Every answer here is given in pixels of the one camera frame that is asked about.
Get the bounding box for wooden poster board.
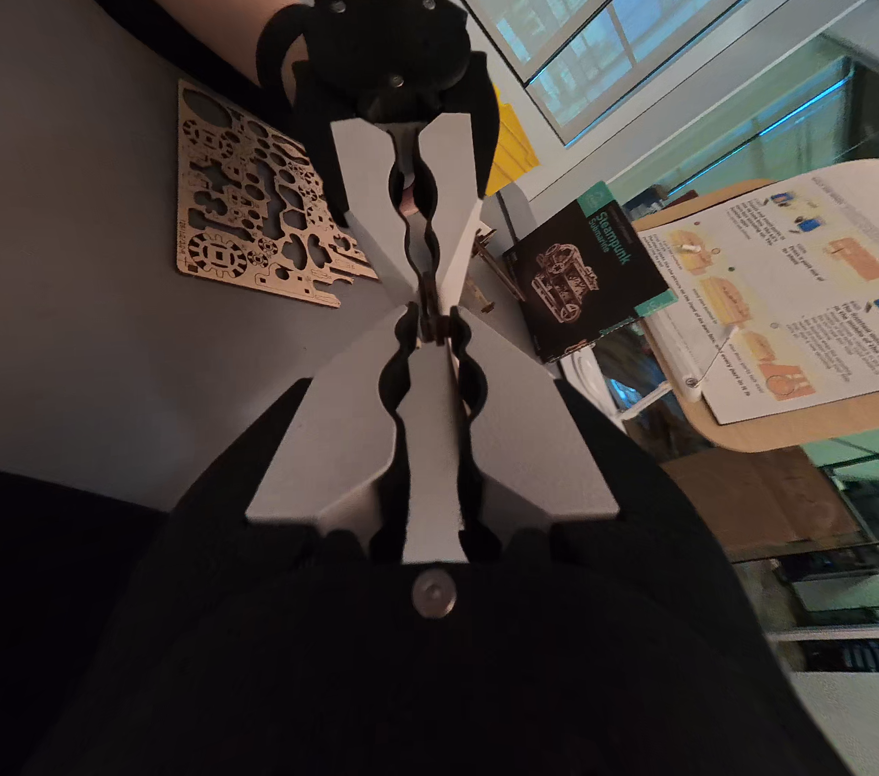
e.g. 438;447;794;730
632;157;879;456

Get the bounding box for printed instruction poster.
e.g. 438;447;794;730
639;161;879;427

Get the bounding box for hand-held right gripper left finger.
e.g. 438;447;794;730
244;302;423;564

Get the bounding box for partly built wooden model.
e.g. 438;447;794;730
470;227;530;314

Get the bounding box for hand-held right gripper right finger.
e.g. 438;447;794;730
446;305;620;564

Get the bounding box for black model kit box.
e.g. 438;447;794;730
503;180;678;365

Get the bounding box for laser-cut wooden parts sheet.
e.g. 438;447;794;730
175;79;380;310

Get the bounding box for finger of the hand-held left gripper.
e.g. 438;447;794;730
415;113;483;313
330;115;421;296

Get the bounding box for black wrist band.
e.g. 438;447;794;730
256;3;311;105

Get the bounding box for white stand base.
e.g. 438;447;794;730
559;347;672;431

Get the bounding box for brown cardboard box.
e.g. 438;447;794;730
661;445;868;559

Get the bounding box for yellow plastic bin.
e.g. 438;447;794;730
488;86;544;197

